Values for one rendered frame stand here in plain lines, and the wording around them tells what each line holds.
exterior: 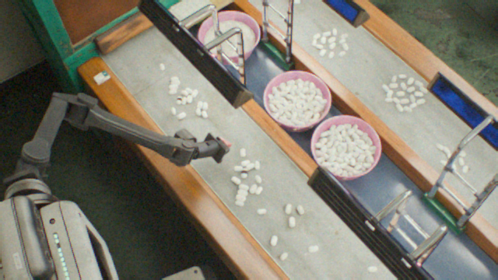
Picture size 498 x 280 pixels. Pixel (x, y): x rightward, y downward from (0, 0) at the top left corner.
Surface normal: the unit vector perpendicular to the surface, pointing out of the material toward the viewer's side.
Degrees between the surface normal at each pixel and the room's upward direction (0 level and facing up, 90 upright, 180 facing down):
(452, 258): 0
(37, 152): 41
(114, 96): 0
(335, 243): 0
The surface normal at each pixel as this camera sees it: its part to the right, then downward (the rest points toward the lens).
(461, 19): -0.04, -0.49
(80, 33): 0.63, 0.67
